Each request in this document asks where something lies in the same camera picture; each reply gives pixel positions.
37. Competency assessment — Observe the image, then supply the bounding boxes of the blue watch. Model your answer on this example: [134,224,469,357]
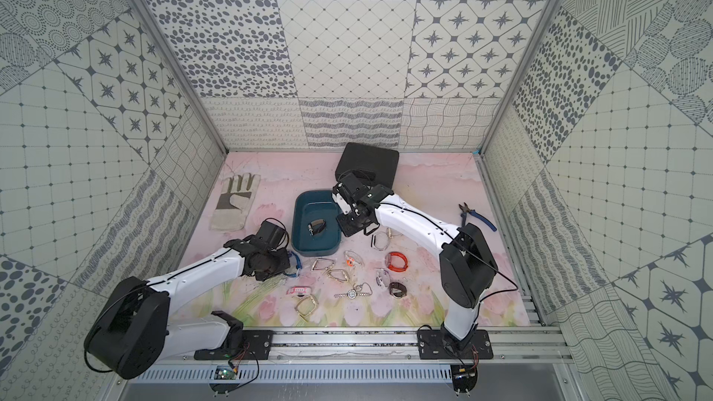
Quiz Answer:
[283,251,303,278]

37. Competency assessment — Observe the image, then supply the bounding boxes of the beige triangular watch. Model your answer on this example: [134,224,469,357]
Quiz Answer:
[386,228,402,239]

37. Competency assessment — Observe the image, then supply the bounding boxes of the silver white watch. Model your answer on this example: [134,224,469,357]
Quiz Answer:
[371,232,391,252]

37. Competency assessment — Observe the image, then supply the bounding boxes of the pink white watch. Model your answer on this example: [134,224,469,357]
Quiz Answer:
[286,286,312,298]

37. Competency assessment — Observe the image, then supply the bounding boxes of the black watch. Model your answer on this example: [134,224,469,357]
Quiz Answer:
[307,219,326,237]

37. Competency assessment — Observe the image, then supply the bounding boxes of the red watch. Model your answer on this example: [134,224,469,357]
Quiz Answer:
[384,252,408,273]

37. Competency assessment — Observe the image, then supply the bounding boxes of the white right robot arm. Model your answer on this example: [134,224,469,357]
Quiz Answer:
[332,171,519,348]

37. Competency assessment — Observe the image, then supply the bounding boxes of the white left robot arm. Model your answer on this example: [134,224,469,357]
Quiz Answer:
[84,236,291,380]

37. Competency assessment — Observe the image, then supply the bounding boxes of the teal storage box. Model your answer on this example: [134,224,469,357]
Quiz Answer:
[292,189,342,257]

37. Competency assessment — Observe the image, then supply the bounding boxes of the beige watch upper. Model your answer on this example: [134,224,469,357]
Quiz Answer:
[311,257,335,272]

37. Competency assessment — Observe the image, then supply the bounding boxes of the orange white digital watch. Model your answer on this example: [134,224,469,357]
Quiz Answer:
[344,250,364,267]

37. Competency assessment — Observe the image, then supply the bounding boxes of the beige watch lower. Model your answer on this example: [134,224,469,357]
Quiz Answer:
[326,268,351,283]

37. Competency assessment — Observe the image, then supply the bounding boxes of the silver rhinestone watch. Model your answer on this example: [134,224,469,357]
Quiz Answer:
[333,282,373,300]

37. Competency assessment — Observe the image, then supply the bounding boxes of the dark brown watch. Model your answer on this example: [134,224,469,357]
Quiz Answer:
[388,281,408,299]

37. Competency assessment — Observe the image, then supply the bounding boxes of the black plastic tool case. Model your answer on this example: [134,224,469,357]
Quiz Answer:
[334,142,399,188]

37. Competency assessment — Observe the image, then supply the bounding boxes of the grey white work glove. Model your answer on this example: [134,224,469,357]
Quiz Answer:
[209,173,261,232]

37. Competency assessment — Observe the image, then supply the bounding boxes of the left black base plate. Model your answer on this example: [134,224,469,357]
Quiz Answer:
[193,329,274,360]

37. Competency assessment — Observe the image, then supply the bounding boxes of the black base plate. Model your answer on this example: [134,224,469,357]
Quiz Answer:
[416,326,494,360]
[193,329,274,360]

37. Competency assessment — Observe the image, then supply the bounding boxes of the blue handled pliers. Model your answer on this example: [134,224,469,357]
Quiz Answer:
[459,202,498,232]

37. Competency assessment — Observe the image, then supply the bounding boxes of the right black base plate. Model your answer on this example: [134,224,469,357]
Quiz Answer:
[416,326,494,360]

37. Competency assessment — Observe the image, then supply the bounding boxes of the white slotted cable duct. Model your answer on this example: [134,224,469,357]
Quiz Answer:
[133,363,451,384]

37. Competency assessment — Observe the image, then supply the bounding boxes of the aluminium rail frame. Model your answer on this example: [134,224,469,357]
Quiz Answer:
[166,294,575,366]

